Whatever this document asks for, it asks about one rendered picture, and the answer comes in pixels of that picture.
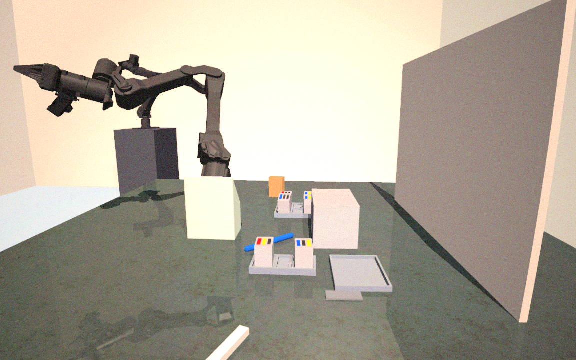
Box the blue rounded rod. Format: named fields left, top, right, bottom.
left=244, top=233, right=294, bottom=252

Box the orange box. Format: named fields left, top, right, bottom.
left=269, top=176, right=285, bottom=198

